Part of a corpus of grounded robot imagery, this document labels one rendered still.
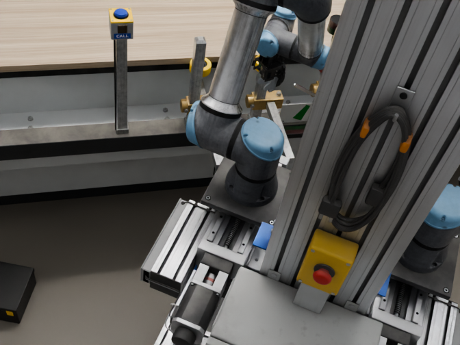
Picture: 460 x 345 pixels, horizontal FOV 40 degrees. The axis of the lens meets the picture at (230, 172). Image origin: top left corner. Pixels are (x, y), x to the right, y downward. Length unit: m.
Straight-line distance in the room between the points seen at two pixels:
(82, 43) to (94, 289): 1.04
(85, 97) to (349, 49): 1.71
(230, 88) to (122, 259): 1.40
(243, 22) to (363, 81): 0.67
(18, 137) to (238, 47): 1.05
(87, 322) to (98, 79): 0.99
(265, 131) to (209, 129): 0.15
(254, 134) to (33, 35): 1.12
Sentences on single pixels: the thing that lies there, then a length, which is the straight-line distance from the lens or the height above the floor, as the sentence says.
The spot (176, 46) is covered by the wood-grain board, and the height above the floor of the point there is 0.90.
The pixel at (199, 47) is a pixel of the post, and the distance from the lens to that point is 2.12.
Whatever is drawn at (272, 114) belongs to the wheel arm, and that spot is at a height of 0.82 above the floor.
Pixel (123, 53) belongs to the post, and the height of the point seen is 1.08.
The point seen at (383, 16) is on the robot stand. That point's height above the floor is 1.95.
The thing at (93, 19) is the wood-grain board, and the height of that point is 0.90.
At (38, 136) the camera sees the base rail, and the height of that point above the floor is 0.70.
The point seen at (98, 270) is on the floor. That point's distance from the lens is 2.83.
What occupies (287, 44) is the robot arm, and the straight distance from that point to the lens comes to 1.91.
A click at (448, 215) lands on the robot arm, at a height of 1.26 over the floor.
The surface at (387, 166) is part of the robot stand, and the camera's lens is 1.07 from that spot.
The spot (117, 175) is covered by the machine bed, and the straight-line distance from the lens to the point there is 2.90.
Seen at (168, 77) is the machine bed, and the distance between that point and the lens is 2.49.
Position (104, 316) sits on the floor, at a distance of 2.72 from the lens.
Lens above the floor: 2.44
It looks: 50 degrees down
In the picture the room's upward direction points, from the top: 11 degrees clockwise
